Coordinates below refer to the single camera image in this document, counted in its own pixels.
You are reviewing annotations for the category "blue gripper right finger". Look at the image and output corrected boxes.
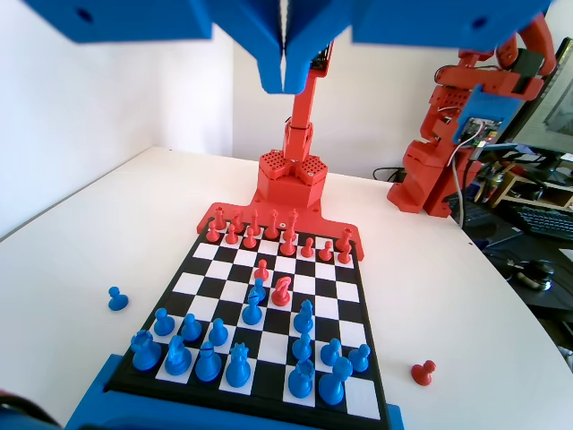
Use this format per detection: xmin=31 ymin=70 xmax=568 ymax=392
xmin=284 ymin=0 xmax=372 ymax=96

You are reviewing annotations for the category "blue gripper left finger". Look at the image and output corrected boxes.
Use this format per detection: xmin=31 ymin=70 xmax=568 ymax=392
xmin=196 ymin=0 xmax=285 ymax=96

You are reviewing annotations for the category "blue chess rook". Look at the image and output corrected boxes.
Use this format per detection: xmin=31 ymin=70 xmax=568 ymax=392
xmin=286 ymin=360 xmax=316 ymax=402
xmin=130 ymin=329 xmax=163 ymax=372

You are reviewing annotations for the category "red chess queen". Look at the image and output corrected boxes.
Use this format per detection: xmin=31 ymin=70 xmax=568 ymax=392
xmin=263 ymin=209 xmax=281 ymax=241

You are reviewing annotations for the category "blue chess bishop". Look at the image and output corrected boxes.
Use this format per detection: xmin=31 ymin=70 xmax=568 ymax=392
xmin=194 ymin=340 xmax=223 ymax=383
xmin=241 ymin=286 xmax=268 ymax=327

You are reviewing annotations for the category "blue chess knight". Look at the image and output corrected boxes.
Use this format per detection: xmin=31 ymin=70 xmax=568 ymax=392
xmin=293 ymin=299 xmax=315 ymax=335
xmin=164 ymin=334 xmax=193 ymax=377

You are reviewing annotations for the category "blue chess queen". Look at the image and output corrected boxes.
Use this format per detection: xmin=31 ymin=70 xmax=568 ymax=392
xmin=225 ymin=342 xmax=252 ymax=390

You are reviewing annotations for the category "blue controller board holder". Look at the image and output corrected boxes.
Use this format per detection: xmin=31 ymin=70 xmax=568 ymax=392
xmin=449 ymin=83 xmax=523 ymax=144

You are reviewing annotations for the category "black keyboard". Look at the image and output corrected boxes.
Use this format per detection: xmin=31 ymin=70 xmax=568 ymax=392
xmin=449 ymin=194 xmax=500 ymax=229
xmin=509 ymin=205 xmax=573 ymax=245

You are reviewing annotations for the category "computer monitor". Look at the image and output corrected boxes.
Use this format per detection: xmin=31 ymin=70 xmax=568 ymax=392
xmin=496 ymin=38 xmax=573 ymax=167

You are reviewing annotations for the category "black white chessboard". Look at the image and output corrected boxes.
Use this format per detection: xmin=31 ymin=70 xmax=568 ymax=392
xmin=105 ymin=226 xmax=387 ymax=425

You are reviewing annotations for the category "wooden desk shelf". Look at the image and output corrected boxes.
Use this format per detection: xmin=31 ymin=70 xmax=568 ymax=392
xmin=485 ymin=163 xmax=573 ymax=211

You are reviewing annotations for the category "black camera board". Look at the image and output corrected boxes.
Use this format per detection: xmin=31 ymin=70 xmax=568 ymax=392
xmin=308 ymin=40 xmax=336 ymax=77

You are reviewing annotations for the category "red camera stand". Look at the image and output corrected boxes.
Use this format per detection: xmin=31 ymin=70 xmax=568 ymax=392
xmin=255 ymin=42 xmax=336 ymax=210

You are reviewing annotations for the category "black desk cable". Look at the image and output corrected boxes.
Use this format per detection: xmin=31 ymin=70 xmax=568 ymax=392
xmin=372 ymin=167 xmax=406 ymax=185

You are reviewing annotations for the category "red base plate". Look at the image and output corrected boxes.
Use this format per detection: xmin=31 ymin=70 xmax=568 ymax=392
xmin=195 ymin=202 xmax=367 ymax=262

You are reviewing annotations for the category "grey cable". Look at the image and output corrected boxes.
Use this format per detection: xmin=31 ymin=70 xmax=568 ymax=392
xmin=447 ymin=133 xmax=483 ymax=225

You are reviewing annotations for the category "blue base plate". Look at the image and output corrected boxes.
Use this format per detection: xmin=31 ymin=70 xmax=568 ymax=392
xmin=64 ymin=353 xmax=404 ymax=430

